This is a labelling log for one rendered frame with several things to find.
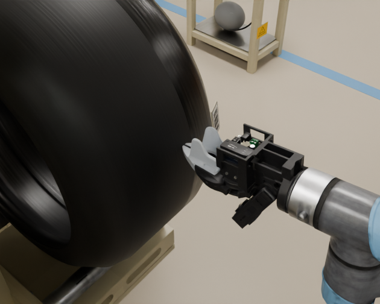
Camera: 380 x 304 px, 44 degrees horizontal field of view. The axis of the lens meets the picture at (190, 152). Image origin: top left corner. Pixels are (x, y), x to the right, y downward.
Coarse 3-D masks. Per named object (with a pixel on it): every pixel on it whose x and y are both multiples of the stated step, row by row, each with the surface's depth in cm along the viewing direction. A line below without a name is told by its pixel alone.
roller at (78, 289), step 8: (80, 272) 99; (88, 272) 100; (96, 272) 100; (104, 272) 102; (72, 280) 98; (80, 280) 98; (88, 280) 99; (96, 280) 101; (56, 288) 97; (64, 288) 96; (72, 288) 97; (80, 288) 98; (88, 288) 100; (48, 296) 96; (56, 296) 95; (64, 296) 96; (72, 296) 97
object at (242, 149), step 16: (256, 128) 70; (224, 144) 68; (240, 144) 68; (256, 144) 69; (272, 144) 67; (224, 160) 68; (240, 160) 66; (256, 160) 67; (272, 160) 66; (288, 160) 64; (224, 176) 71; (240, 176) 68; (256, 176) 69; (272, 176) 66; (288, 176) 63; (240, 192) 70; (256, 192) 70; (272, 192) 68
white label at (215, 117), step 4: (216, 100) 86; (216, 104) 86; (212, 108) 84; (216, 108) 86; (212, 112) 84; (216, 112) 86; (212, 116) 84; (216, 116) 87; (212, 120) 85; (216, 120) 87; (212, 124) 85; (216, 124) 87; (216, 128) 87
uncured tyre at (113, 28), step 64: (0, 0) 67; (64, 0) 70; (128, 0) 74; (0, 64) 65; (64, 64) 65; (128, 64) 70; (192, 64) 79; (0, 128) 114; (64, 128) 66; (128, 128) 69; (192, 128) 79; (0, 192) 104; (64, 192) 73; (128, 192) 72; (192, 192) 90; (64, 256) 92; (128, 256) 87
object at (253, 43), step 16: (192, 0) 323; (256, 0) 285; (288, 0) 310; (192, 16) 331; (224, 16) 322; (240, 16) 321; (256, 16) 292; (192, 32) 338; (208, 32) 334; (224, 32) 334; (240, 32) 334; (256, 32) 298; (224, 48) 325; (240, 48) 319; (256, 48) 307; (272, 48) 324; (256, 64) 317
